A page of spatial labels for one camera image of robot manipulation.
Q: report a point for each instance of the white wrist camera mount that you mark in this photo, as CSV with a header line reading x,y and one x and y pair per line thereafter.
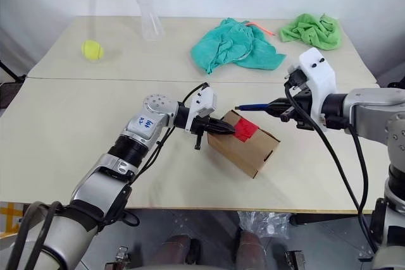
x,y
204,100
319,74

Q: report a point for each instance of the teal cloth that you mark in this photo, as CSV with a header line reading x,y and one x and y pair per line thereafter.
x,y
231,48

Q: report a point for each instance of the brown cardboard box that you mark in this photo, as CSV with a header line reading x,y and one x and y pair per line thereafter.
x,y
246,153

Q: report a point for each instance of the green cloth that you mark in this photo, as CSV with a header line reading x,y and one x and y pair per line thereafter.
x,y
311,33

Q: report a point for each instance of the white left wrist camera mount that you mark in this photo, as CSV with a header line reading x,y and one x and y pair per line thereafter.
x,y
204,100

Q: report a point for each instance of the red tape patch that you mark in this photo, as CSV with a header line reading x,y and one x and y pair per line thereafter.
x,y
246,129

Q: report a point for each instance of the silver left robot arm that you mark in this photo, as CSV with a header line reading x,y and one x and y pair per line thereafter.
x,y
148,124

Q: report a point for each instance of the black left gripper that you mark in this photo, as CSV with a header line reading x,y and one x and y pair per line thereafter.
x,y
202,124

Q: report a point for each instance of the black equipment stand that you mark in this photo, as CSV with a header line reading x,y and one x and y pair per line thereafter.
x,y
397,83

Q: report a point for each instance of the clear plastic cup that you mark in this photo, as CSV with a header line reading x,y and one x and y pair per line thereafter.
x,y
151,23

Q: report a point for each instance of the yellow tennis ball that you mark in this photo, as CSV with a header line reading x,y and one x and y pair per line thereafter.
x,y
92,50

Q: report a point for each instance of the brown rounded shape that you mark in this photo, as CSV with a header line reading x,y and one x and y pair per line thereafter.
x,y
250,246
177,249

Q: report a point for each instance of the metal caster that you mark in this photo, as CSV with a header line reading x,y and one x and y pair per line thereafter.
x,y
295,259
122,254

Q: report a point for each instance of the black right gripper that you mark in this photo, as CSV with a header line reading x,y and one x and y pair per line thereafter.
x,y
302,108

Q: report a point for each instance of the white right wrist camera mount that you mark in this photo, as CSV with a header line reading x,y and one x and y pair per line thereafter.
x,y
319,74

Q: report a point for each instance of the black table frame bar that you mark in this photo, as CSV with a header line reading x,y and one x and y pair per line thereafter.
x,y
322,218

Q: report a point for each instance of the black tripod stand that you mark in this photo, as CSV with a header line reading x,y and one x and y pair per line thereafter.
x,y
9,74

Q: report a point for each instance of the clear plastic bag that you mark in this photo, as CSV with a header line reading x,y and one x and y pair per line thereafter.
x,y
264,224

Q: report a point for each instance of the blue pen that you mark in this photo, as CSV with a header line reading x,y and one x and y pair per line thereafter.
x,y
253,106

